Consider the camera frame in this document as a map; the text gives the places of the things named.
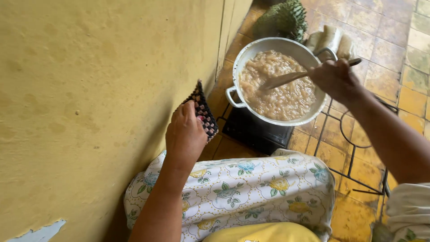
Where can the person's right hand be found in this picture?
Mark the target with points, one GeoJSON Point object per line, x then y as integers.
{"type": "Point", "coordinates": [334, 79]}

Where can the person's left hand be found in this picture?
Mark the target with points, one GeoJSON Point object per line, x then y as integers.
{"type": "Point", "coordinates": [184, 136]}

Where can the person's right fingers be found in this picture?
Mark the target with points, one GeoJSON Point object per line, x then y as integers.
{"type": "Point", "coordinates": [318, 72]}

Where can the wooden stirring spoon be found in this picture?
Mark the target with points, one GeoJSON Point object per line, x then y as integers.
{"type": "Point", "coordinates": [285, 79]}

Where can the checkered woven pot holder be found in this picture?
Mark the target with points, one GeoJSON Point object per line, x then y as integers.
{"type": "Point", "coordinates": [205, 112]}

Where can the aluminium cooking pot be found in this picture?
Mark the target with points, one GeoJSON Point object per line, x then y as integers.
{"type": "Point", "coordinates": [278, 80]}

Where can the brown chunky stew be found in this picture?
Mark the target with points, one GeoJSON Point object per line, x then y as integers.
{"type": "Point", "coordinates": [277, 87]}

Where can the green spiky soursop fruit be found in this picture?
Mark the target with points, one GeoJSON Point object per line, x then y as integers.
{"type": "Point", "coordinates": [282, 20]}

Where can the black stove burner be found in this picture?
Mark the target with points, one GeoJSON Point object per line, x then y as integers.
{"type": "Point", "coordinates": [257, 132]}

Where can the floral print apron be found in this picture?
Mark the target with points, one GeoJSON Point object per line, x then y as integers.
{"type": "Point", "coordinates": [242, 191]}

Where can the yellow shirt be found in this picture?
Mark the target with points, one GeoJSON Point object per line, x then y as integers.
{"type": "Point", "coordinates": [262, 233]}

